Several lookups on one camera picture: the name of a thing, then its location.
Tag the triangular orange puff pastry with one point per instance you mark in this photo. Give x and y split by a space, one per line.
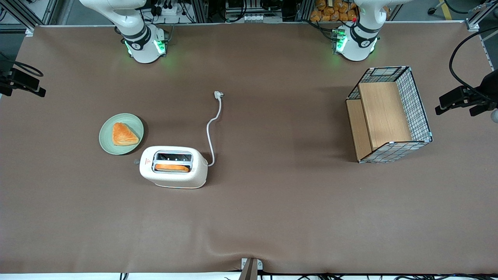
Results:
123 135

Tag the white power strip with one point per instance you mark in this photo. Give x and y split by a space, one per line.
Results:
255 18

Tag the brown table cover mat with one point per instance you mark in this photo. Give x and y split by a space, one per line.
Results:
272 217

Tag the aluminium frame profile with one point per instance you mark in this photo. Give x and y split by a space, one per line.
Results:
472 17
23 15

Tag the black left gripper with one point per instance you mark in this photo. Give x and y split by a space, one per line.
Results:
488 88

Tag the grey metal camera mount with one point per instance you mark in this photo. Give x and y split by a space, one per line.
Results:
251 268

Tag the light wooden stepped shelf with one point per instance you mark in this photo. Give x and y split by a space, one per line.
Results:
383 112

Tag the orange toast slice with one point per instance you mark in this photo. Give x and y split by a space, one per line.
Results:
172 168

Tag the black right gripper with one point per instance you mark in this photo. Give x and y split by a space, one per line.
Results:
7 79

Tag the pale green round plate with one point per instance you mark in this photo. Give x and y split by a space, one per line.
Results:
107 142

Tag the white two-slot toaster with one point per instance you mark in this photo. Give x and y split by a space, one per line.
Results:
173 179

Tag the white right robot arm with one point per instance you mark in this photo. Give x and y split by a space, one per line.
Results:
136 27

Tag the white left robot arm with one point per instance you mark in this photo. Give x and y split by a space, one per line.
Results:
360 35

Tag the bag of orange buns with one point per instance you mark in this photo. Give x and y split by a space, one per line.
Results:
330 11

